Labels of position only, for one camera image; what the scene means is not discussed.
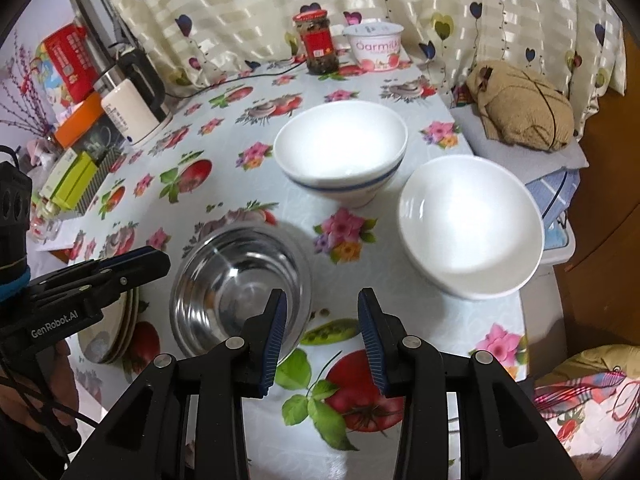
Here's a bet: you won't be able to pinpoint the deep tan plate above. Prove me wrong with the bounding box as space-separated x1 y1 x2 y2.
77 287 132 365

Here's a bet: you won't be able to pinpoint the white and green flat box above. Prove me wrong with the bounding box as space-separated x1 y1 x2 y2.
40 147 81 198

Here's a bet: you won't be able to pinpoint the red carton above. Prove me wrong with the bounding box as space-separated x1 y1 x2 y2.
42 25 101 103

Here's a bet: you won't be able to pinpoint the stainless steel bowl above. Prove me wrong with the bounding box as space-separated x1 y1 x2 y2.
170 225 312 367

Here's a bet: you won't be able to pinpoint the brown wooden cabinet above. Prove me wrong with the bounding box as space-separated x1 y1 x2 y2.
525 25 640 376

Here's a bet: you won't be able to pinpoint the blue checked cloth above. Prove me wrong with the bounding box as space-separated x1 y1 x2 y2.
525 167 583 221

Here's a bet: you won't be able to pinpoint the metal framed panel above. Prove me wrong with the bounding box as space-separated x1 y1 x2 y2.
62 0 133 66

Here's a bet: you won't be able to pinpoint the white plastic box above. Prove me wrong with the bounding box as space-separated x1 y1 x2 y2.
542 210 576 266

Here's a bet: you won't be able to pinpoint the tan cloth bag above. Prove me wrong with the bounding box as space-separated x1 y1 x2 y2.
467 60 576 152

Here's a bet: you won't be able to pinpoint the white electric kettle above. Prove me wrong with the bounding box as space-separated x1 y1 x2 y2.
94 45 173 145

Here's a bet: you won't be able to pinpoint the lime green box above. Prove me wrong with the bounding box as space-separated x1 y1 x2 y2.
50 152 101 209

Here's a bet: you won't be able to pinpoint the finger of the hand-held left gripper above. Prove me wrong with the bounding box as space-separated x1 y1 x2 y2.
95 246 161 267
30 249 172 311

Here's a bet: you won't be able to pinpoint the white bowl with blue stripe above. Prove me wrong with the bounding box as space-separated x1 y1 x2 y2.
273 101 408 209
398 155 545 301

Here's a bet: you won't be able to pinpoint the white yogurt tub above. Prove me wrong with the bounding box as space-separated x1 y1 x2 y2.
342 22 405 71

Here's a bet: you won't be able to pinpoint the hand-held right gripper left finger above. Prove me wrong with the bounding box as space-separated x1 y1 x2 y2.
60 287 290 480

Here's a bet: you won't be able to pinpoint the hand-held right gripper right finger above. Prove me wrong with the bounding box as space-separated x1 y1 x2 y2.
357 287 583 480

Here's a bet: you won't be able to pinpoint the clear glass mug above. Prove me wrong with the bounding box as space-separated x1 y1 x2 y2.
30 215 63 243

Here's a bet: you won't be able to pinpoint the striped tray box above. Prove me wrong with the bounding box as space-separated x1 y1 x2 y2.
75 150 131 211

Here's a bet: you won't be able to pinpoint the orange-lidded storage box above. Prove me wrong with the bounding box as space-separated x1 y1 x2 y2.
54 92 126 148

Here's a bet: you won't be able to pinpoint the printed blanket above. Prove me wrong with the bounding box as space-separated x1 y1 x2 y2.
532 345 640 466

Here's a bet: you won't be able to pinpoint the person's left hand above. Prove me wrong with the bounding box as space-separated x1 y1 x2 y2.
22 340 76 426

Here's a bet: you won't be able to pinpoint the colourful cartoon gift bag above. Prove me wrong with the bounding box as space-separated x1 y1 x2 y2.
27 42 61 106

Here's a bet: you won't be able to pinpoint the red-lidded sauce jar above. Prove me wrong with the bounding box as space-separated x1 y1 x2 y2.
292 10 333 75

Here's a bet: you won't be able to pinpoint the purple flower branches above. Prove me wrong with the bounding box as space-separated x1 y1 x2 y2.
0 25 56 136

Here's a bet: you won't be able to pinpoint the grey cushion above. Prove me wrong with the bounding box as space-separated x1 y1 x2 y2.
450 105 591 171

